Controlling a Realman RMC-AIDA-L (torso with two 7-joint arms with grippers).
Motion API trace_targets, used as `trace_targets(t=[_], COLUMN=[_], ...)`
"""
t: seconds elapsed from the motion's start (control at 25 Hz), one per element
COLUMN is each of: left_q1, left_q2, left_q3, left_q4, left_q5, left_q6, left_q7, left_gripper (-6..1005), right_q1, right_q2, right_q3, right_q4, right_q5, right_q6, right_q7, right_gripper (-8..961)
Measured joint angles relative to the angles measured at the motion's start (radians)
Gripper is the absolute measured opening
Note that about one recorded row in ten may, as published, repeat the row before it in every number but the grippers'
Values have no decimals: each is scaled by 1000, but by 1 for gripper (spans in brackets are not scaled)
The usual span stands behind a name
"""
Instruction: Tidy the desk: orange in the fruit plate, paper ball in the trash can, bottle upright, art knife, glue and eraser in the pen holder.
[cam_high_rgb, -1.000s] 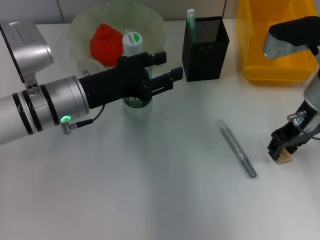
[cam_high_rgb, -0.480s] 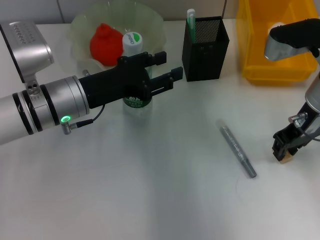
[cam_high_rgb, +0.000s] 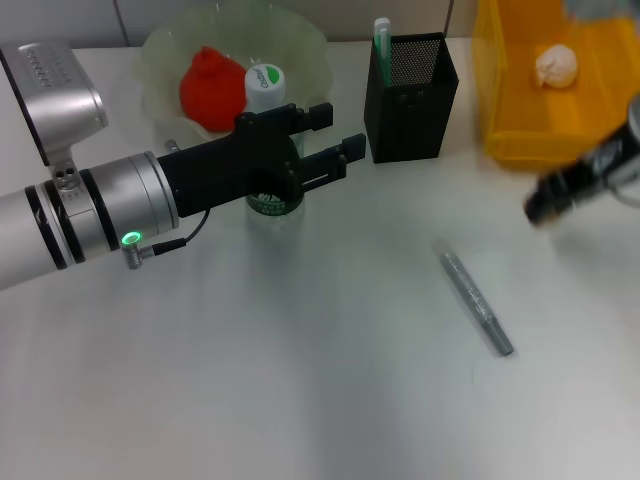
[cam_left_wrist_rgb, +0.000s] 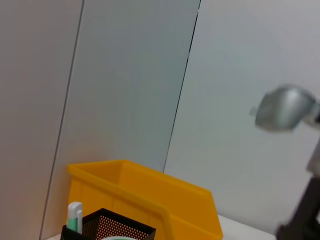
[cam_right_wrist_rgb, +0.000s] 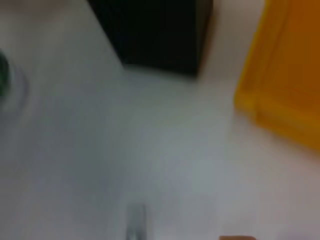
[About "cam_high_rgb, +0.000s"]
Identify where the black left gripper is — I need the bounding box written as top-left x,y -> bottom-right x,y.
156,101 -> 367,220

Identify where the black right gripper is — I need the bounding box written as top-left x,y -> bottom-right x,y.
521,126 -> 635,229

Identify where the clear green-label water bottle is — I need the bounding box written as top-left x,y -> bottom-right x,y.
243,63 -> 308,233

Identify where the green pen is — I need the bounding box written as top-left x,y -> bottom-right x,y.
372,17 -> 394,89

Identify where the orange fruit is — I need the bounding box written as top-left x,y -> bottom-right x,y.
178,45 -> 249,134

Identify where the white paper ball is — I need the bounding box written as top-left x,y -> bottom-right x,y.
534,43 -> 581,89

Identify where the grey marker pen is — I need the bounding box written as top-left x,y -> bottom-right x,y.
431,238 -> 517,359

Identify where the black mesh pen holder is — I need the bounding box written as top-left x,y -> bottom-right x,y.
363,31 -> 461,165

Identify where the pale green glass fruit bowl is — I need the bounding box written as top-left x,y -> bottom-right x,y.
136,0 -> 335,147

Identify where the yellow plastic bin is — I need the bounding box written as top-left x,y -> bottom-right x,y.
471,0 -> 640,169

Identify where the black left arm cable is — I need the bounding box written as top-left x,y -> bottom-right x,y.
141,206 -> 212,254

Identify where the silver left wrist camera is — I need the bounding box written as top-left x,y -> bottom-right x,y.
0,41 -> 109,192

